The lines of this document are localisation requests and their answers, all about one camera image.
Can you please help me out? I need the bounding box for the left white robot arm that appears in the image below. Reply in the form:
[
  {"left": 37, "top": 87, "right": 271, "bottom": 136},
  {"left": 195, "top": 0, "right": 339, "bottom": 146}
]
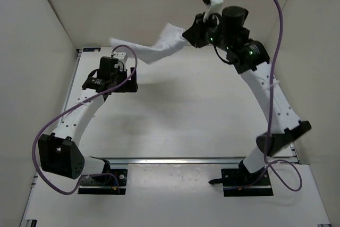
[{"left": 38, "top": 52, "right": 138, "bottom": 183}]

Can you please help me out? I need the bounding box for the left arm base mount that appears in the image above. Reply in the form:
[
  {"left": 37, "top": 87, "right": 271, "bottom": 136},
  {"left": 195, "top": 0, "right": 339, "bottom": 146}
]
[{"left": 78, "top": 169, "right": 128, "bottom": 195}]

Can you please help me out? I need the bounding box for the aluminium rail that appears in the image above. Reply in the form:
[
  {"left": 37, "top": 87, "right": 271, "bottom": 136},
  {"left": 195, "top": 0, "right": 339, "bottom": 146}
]
[{"left": 107, "top": 157, "right": 242, "bottom": 165}]

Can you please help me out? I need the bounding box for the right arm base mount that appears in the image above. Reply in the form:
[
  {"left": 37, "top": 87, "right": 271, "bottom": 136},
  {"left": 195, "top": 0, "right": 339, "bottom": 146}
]
[{"left": 208, "top": 169, "right": 274, "bottom": 197}]

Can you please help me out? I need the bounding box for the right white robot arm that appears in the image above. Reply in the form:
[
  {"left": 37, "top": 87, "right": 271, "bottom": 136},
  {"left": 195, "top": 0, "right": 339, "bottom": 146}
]
[{"left": 182, "top": 6, "right": 311, "bottom": 187}]

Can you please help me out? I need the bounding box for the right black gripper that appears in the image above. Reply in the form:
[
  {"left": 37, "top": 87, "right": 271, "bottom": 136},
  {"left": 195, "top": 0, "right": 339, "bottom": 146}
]
[{"left": 184, "top": 13, "right": 232, "bottom": 52}]

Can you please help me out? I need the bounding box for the left blue label sticker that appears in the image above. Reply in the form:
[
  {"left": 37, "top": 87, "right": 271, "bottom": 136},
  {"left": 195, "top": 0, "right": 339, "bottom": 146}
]
[{"left": 82, "top": 47, "right": 101, "bottom": 52}]

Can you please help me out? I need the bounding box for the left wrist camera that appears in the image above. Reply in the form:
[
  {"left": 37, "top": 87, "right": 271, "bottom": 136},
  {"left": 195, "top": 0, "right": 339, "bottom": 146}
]
[{"left": 111, "top": 52, "right": 128, "bottom": 64}]

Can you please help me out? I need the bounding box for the white skirt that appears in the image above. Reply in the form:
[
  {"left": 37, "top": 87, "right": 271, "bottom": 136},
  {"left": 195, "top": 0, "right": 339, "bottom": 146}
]
[{"left": 109, "top": 23, "right": 188, "bottom": 64}]

